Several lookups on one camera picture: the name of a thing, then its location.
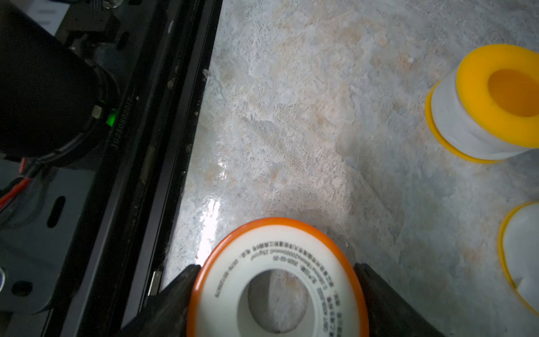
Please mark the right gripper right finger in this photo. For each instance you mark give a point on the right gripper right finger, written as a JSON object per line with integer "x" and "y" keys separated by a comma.
{"x": 389, "y": 314}

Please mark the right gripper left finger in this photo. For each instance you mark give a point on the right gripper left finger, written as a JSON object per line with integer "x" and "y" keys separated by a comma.
{"x": 166, "y": 314}

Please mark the orange tape roll front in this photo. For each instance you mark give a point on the orange tape roll front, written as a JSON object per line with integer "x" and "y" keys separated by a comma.
{"x": 219, "y": 299}

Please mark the yellow tape roll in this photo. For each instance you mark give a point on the yellow tape roll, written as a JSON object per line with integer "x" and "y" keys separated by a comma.
{"x": 486, "y": 109}
{"x": 518, "y": 253}

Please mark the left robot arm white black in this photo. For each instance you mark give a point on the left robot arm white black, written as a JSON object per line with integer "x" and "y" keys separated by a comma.
{"x": 54, "y": 106}

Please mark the yellow tape roll front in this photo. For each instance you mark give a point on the yellow tape roll front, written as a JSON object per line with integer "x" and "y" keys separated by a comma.
{"x": 486, "y": 109}

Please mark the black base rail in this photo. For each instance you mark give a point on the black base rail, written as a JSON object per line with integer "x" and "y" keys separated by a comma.
{"x": 83, "y": 246}

